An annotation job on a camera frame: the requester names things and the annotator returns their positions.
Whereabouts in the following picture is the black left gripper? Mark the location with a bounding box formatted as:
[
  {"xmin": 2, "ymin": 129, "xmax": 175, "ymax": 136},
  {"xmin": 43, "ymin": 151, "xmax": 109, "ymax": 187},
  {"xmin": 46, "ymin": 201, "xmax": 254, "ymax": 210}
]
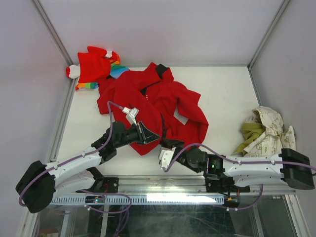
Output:
[{"xmin": 115, "ymin": 121, "xmax": 160, "ymax": 149}]

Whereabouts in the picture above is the red zip jacket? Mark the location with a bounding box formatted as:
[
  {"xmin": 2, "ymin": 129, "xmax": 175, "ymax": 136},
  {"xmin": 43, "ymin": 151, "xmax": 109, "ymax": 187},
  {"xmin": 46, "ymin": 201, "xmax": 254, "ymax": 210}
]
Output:
[{"xmin": 97, "ymin": 63, "xmax": 209, "ymax": 145}]

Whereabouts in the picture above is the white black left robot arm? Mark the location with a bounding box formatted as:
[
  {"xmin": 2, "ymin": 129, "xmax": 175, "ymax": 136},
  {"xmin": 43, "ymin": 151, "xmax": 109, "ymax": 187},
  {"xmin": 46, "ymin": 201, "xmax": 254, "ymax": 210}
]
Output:
[{"xmin": 15, "ymin": 121, "xmax": 160, "ymax": 213}]

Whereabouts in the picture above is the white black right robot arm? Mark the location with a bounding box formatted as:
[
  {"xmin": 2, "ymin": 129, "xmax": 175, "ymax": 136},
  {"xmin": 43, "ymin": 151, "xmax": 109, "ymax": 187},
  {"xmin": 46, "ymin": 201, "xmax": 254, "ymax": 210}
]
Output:
[{"xmin": 159, "ymin": 139, "xmax": 316, "ymax": 193}]

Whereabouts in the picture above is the red rainbow-sleeved garment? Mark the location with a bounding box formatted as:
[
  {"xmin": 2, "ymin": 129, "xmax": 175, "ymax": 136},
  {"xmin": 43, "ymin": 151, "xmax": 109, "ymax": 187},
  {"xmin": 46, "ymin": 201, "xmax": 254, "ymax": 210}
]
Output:
[{"xmin": 66, "ymin": 46, "xmax": 129, "ymax": 90}]

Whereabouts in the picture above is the white star-patterned green-lined garment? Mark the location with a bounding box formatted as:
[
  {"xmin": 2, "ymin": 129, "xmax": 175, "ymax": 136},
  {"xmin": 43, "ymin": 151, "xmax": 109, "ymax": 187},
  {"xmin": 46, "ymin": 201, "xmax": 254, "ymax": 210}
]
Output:
[{"xmin": 233, "ymin": 106, "xmax": 296, "ymax": 157}]

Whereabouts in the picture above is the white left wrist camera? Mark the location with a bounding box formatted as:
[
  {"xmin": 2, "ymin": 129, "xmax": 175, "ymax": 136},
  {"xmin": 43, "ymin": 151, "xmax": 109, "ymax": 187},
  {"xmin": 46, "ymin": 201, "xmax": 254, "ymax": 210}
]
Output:
[{"xmin": 122, "ymin": 107, "xmax": 139, "ymax": 125}]

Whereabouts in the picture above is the aluminium front rail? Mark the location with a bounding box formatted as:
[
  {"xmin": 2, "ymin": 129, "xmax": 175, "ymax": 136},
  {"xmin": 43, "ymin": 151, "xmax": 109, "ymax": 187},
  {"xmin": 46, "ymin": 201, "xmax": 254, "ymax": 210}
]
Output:
[{"xmin": 31, "ymin": 174, "xmax": 297, "ymax": 207}]

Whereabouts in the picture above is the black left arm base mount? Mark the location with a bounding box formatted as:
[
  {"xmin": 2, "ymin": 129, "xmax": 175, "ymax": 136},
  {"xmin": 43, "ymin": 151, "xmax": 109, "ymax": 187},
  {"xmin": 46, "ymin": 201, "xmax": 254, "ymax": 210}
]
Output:
[{"xmin": 83, "ymin": 177, "xmax": 119, "ymax": 194}]

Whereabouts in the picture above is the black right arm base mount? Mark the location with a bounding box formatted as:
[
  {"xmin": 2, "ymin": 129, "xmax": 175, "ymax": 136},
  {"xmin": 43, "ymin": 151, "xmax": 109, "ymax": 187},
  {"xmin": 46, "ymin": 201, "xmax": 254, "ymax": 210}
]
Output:
[{"xmin": 205, "ymin": 177, "xmax": 250, "ymax": 194}]

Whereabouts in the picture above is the grey left corner post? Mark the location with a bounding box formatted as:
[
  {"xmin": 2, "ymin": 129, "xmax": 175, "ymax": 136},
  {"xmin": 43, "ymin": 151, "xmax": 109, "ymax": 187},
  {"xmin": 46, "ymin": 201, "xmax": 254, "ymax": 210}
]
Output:
[{"xmin": 31, "ymin": 0, "xmax": 75, "ymax": 66}]

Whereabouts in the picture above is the grey aluminium corner post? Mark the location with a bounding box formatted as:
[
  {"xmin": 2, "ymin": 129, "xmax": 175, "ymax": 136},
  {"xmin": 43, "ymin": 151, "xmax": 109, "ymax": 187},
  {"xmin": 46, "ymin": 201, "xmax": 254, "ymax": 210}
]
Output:
[{"xmin": 247, "ymin": 0, "xmax": 292, "ymax": 71}]

